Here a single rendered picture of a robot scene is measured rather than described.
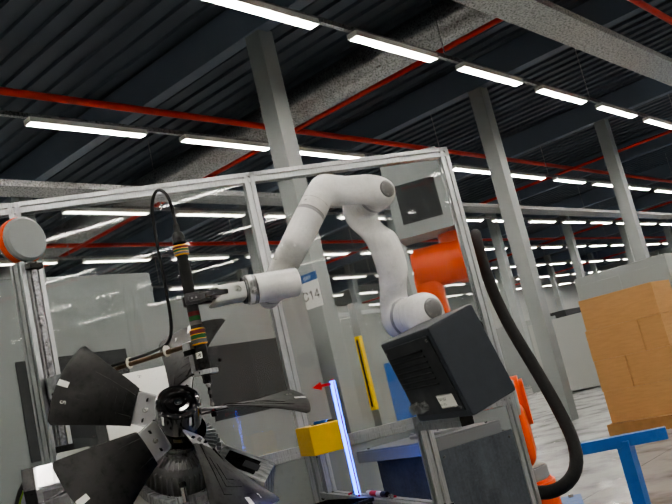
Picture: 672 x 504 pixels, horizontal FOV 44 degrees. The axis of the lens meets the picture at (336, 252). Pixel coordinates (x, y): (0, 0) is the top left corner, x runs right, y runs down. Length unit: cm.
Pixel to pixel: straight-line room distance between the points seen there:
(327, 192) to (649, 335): 768
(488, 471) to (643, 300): 748
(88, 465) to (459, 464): 101
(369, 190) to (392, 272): 26
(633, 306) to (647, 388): 92
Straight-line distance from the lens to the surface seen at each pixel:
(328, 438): 260
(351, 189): 253
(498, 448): 254
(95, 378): 236
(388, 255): 256
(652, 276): 1252
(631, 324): 995
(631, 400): 1005
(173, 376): 242
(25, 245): 291
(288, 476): 307
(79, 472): 215
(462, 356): 162
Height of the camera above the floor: 114
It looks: 10 degrees up
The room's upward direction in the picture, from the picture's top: 13 degrees counter-clockwise
